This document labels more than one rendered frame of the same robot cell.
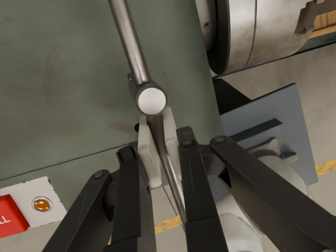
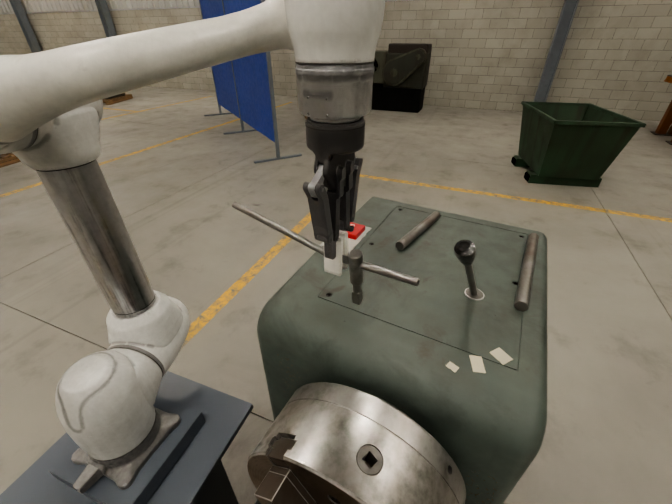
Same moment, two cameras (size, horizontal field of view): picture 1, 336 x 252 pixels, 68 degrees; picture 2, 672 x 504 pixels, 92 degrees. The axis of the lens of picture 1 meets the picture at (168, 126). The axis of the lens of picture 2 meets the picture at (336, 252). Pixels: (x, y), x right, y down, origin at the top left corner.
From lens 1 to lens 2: 40 cm
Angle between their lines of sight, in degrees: 46
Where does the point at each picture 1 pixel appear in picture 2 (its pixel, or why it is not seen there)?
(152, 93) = (357, 254)
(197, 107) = (309, 323)
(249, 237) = (138, 330)
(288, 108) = not seen: outside the picture
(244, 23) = (325, 392)
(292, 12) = (299, 428)
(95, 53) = (383, 305)
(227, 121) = (204, 460)
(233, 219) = (159, 341)
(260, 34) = (305, 403)
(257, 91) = not seen: outside the picture
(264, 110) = not seen: outside the picture
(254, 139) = (157, 462)
